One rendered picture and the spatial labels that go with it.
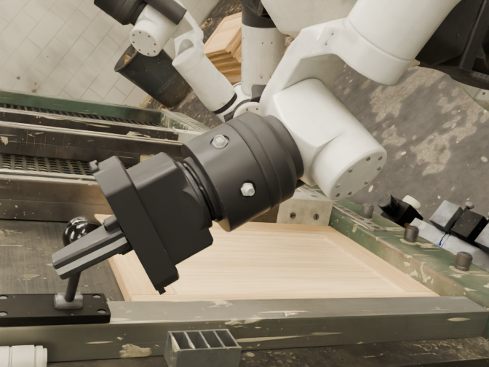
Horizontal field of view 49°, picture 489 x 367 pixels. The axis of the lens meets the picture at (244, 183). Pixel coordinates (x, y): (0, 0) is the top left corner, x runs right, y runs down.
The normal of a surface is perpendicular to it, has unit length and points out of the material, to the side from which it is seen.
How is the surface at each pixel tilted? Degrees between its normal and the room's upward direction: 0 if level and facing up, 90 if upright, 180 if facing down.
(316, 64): 123
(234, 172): 68
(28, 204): 90
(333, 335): 90
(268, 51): 90
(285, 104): 44
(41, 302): 58
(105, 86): 90
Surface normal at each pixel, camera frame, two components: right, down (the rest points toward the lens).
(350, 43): -0.73, 0.10
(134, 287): 0.18, -0.96
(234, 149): 0.01, -0.44
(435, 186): -0.67, -0.57
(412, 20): -0.02, 0.64
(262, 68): 0.15, 0.51
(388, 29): -0.32, 0.48
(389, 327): 0.39, 0.26
